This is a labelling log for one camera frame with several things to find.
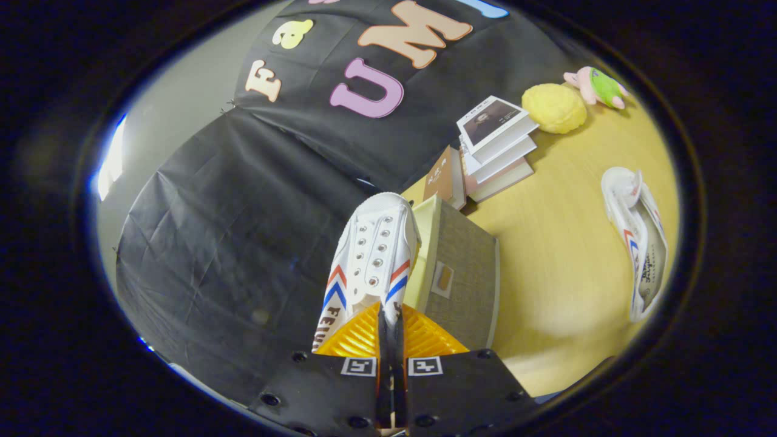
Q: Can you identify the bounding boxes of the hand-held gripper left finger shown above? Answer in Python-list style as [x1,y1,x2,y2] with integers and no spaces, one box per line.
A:
[250,302,390,437]

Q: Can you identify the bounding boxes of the white striped canvas shoe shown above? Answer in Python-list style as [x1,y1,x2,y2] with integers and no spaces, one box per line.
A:
[601,167,668,322]
[311,192,421,354]

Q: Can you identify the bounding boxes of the grey fabric storage box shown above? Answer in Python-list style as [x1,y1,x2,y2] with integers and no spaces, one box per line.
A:
[404,194,501,353]

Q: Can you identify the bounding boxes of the green and pink plush toy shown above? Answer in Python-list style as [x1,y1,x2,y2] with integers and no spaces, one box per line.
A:
[563,66,629,110]

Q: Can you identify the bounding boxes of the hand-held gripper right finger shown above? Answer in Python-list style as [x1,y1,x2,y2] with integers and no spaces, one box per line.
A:
[392,302,540,437]

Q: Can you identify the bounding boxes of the white book with portrait cover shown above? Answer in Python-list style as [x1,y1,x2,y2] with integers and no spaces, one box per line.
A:
[456,95,540,164]

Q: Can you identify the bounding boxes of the yellow round plush toy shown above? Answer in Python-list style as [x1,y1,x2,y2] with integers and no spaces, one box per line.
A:
[522,83,588,134]

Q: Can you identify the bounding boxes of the brown book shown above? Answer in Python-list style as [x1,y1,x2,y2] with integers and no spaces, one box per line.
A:
[423,146,467,210]

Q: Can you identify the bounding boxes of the black backdrop cloth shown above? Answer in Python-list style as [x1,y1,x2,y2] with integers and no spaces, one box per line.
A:
[115,0,583,404]

